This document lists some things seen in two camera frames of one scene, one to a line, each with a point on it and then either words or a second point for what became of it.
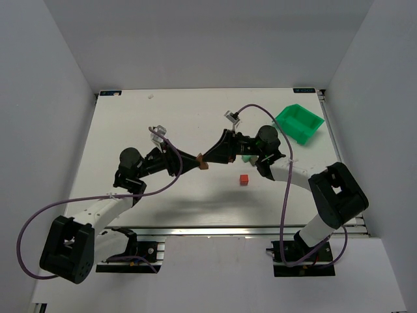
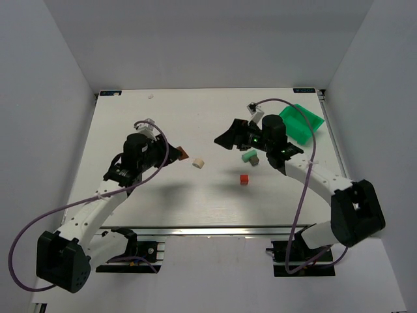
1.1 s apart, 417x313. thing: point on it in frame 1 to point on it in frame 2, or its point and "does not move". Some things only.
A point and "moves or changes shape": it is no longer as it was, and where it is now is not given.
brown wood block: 203,165 moves or changes shape
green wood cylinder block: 245,158 does not move
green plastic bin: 298,123 does not move
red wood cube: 244,180 does not move
